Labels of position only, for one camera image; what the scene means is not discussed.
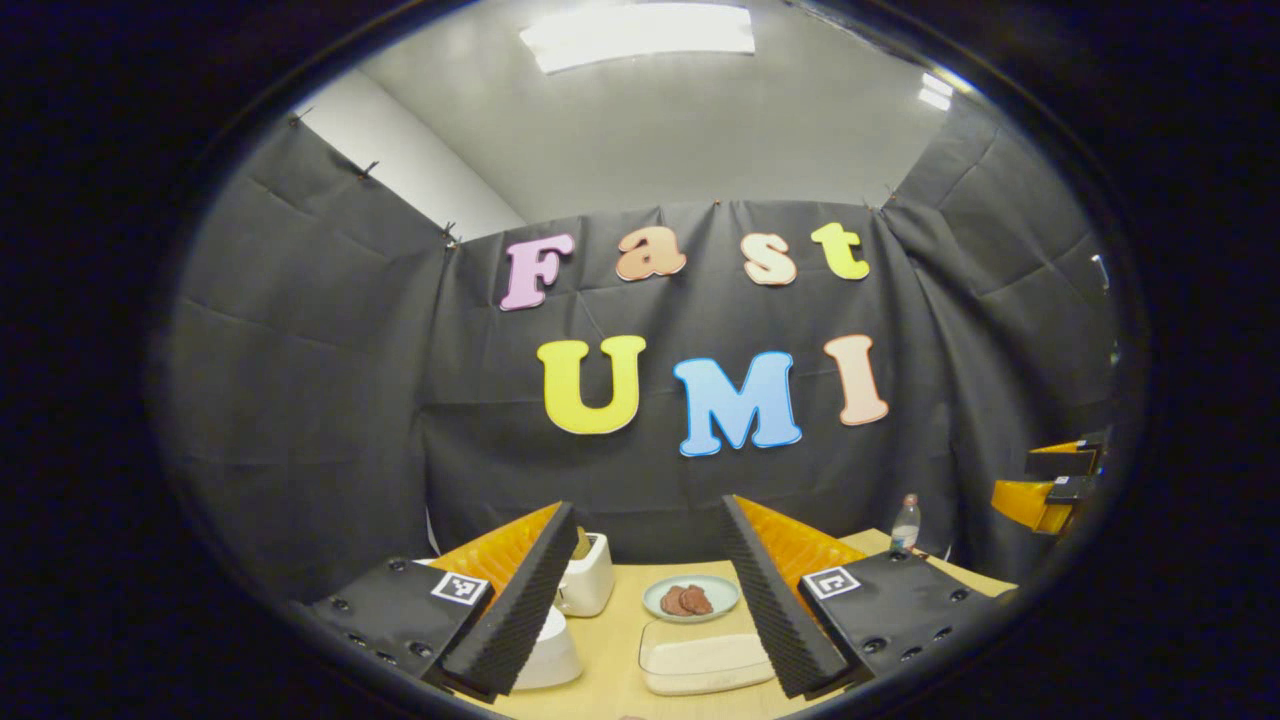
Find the white toaster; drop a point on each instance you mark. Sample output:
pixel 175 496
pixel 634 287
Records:
pixel 590 580

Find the clear plastic bottle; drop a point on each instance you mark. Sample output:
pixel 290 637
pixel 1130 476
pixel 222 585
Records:
pixel 905 530

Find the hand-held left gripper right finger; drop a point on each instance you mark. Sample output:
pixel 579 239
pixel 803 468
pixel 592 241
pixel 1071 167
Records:
pixel 775 610

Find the brown toast slice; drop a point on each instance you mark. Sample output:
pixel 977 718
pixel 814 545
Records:
pixel 581 545

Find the pale green plate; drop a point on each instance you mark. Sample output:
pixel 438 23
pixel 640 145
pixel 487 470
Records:
pixel 722 590

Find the red meat slice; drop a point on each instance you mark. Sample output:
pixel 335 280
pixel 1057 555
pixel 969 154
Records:
pixel 698 600
pixel 672 602

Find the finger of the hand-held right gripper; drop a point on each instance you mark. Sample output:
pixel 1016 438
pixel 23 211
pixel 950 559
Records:
pixel 1020 503
pixel 1060 463

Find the clear plastic container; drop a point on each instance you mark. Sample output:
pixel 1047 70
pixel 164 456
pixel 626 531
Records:
pixel 700 640

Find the black backdrop cloth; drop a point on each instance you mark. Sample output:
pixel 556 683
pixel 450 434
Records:
pixel 350 400

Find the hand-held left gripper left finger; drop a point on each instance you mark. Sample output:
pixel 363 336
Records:
pixel 525 610

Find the white rice cooker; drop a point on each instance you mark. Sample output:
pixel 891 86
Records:
pixel 550 655

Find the ceiling light panel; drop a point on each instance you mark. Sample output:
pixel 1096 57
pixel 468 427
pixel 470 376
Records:
pixel 640 35

